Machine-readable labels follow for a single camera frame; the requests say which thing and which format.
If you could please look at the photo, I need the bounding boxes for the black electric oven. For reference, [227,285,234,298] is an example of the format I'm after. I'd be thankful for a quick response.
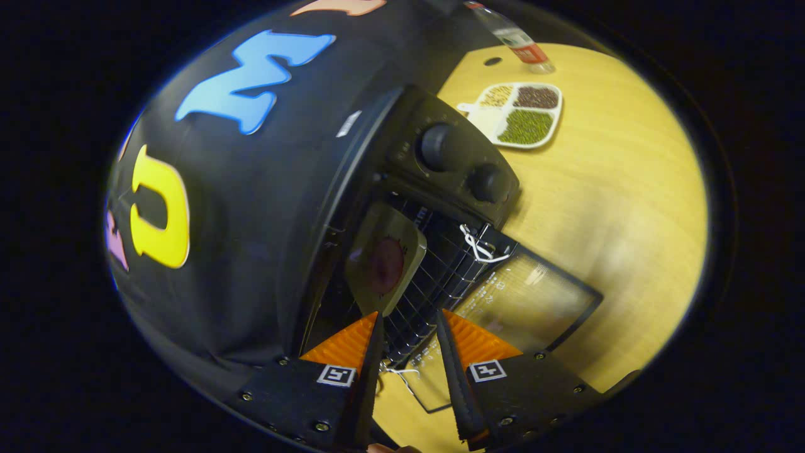
[277,85,604,416]

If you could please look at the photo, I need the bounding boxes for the clear bottle with red label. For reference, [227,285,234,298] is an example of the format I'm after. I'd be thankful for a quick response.
[464,0,557,75]

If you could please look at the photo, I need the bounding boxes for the green mung beans pile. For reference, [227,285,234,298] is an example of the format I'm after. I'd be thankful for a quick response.
[498,109,554,145]

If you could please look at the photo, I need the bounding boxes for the yellow soybeans pile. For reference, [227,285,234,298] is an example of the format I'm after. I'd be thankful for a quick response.
[481,85,514,108]

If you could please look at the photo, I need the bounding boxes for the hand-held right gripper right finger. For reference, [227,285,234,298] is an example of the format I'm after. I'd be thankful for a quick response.
[435,308,604,451]

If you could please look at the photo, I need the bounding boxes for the white square plate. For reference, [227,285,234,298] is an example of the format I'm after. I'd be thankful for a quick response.
[345,203,428,317]

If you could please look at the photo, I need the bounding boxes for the white divided tray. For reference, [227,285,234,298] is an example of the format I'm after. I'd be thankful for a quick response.
[457,82,564,150]

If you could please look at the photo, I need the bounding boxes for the white cord loop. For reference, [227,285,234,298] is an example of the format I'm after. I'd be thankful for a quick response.
[379,364,421,396]
[459,223,511,264]

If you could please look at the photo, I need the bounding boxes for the pink round food slice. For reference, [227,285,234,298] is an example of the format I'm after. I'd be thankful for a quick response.
[368,236,406,295]

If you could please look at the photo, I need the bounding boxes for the metal wire oven rack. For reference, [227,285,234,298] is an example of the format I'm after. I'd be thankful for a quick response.
[318,192,513,369]

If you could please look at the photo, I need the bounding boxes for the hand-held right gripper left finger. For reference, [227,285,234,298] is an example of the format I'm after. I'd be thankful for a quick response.
[241,311,386,451]

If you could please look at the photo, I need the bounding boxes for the dark red beans pile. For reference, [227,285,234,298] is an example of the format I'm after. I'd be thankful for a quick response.
[514,86,559,109]

